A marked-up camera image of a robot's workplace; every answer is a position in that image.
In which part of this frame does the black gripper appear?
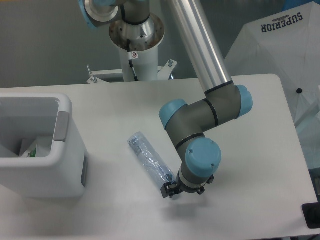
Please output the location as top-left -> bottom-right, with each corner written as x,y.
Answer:
160,175 -> 215,198

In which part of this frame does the clear crushed plastic bottle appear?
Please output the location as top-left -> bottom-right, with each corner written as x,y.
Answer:
127,132 -> 176,191

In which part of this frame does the clear plastic wrapper green print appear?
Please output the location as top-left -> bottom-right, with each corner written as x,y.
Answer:
19,136 -> 53,158

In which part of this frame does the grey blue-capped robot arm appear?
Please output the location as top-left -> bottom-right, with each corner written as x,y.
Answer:
78,0 -> 253,198

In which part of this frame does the white grey trash can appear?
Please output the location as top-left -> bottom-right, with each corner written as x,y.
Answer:
0,92 -> 88,198

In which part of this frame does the black device at table edge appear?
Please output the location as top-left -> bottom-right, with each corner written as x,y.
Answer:
301,202 -> 320,229

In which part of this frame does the white umbrella with lettering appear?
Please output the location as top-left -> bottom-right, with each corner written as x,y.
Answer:
225,1 -> 320,122

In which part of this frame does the white metal base frame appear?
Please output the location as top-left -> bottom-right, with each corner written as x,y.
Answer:
86,59 -> 179,84

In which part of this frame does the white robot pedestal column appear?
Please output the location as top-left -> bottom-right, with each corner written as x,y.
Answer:
109,13 -> 165,82

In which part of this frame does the black cable on pedestal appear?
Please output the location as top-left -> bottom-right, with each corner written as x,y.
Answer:
126,38 -> 140,82

